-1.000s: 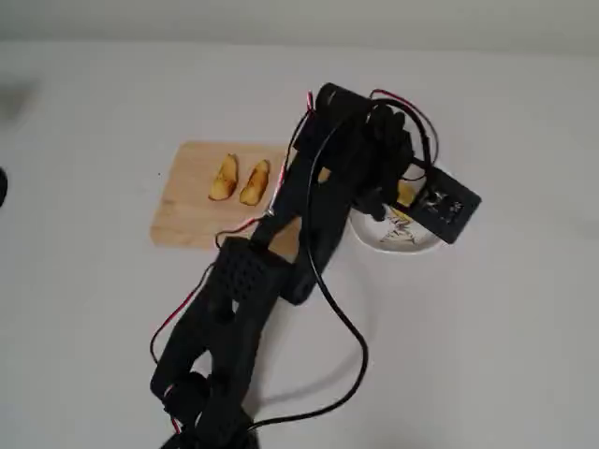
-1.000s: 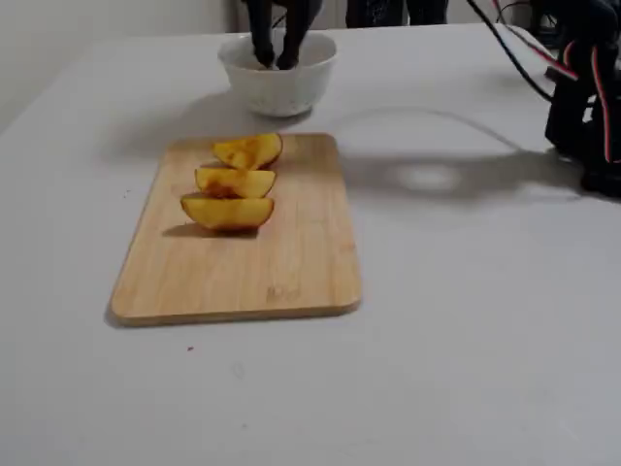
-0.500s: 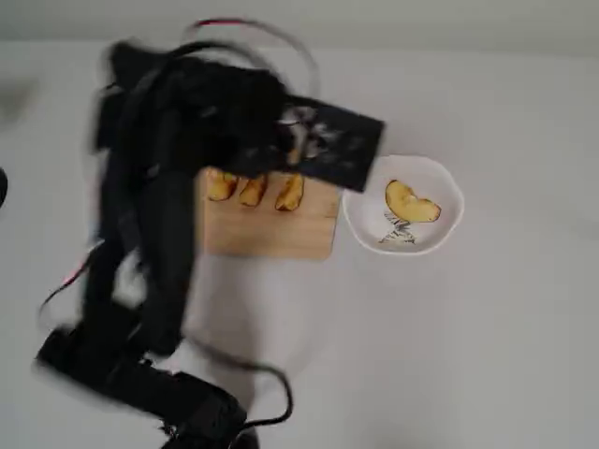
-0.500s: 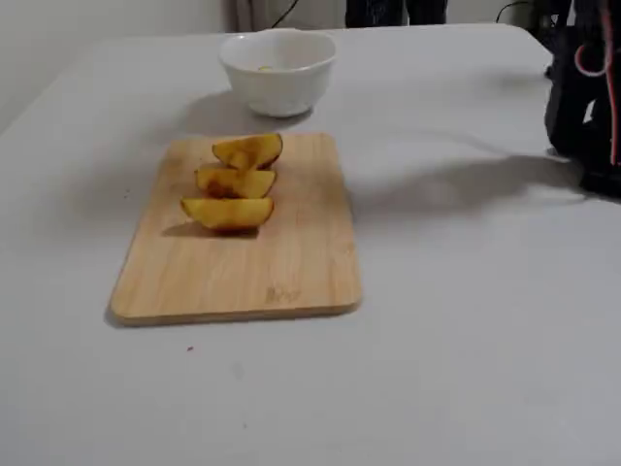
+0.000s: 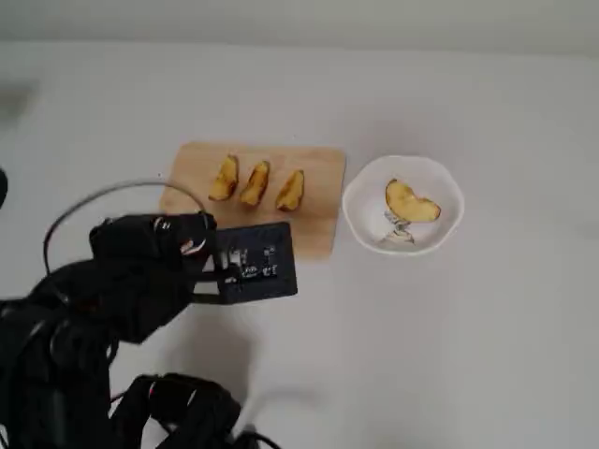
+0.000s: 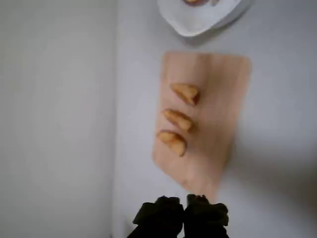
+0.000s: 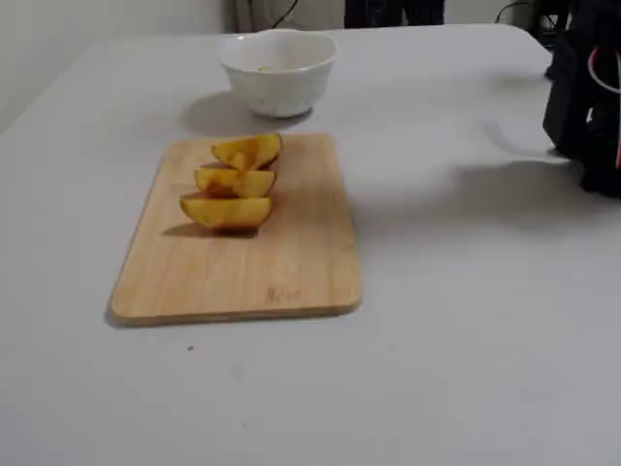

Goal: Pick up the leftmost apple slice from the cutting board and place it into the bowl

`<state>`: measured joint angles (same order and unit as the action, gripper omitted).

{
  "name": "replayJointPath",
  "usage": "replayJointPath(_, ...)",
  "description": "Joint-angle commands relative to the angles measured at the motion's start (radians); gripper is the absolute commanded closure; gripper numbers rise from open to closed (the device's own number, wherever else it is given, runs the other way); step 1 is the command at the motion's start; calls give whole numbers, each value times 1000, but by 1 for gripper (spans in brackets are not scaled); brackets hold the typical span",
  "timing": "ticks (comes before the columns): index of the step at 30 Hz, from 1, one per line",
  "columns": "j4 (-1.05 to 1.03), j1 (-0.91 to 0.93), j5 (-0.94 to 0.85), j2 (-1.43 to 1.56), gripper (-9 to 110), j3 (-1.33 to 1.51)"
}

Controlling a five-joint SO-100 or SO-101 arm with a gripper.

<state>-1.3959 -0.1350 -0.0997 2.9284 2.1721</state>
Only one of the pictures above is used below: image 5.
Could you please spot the wooden cutting board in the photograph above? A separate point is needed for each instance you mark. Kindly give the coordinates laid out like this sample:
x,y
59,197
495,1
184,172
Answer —
x,y
309,234

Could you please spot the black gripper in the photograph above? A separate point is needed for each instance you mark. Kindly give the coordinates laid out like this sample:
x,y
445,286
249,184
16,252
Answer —
x,y
202,229

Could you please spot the white ceramic bowl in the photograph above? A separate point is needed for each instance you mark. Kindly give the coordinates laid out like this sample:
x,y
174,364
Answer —
x,y
444,187

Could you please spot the black wrist camera board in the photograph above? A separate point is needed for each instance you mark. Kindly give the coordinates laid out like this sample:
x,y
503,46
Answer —
x,y
271,285

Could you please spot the yellow apple slice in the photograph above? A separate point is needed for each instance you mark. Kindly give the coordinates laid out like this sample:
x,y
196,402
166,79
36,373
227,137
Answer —
x,y
223,180
255,184
412,203
290,192

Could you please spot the dark round object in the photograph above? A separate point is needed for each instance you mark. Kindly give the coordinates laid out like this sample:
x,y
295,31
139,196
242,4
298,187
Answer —
x,y
2,187

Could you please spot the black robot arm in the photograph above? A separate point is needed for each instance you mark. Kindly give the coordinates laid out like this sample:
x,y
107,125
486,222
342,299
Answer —
x,y
47,374

